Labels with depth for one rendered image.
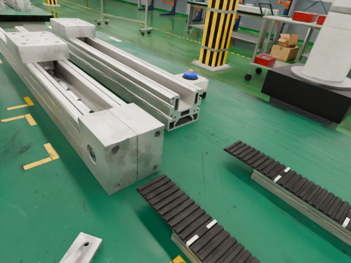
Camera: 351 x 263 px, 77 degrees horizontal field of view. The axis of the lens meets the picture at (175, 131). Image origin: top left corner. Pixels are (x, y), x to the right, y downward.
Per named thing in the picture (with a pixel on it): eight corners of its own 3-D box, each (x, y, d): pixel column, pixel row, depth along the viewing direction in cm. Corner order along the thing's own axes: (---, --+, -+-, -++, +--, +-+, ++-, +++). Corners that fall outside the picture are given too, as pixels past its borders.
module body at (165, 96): (197, 120, 56) (203, 88, 52) (167, 131, 50) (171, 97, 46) (74, 45, 104) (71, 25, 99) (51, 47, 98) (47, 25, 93)
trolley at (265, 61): (316, 89, 333) (352, 13, 278) (310, 100, 293) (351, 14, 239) (250, 71, 379) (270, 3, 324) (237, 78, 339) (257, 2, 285)
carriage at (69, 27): (96, 44, 87) (95, 25, 84) (67, 46, 81) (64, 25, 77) (80, 35, 97) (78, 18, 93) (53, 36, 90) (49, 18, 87)
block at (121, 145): (171, 165, 41) (176, 120, 36) (109, 196, 34) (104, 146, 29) (143, 141, 47) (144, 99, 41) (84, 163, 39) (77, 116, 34)
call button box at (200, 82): (205, 98, 68) (209, 79, 65) (183, 105, 63) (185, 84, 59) (187, 89, 73) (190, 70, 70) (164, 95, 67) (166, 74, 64)
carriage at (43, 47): (71, 69, 61) (67, 43, 58) (25, 74, 55) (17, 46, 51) (51, 54, 71) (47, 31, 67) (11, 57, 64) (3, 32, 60)
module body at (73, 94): (133, 144, 45) (133, 107, 40) (84, 163, 39) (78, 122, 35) (27, 48, 92) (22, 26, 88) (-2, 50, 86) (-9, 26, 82)
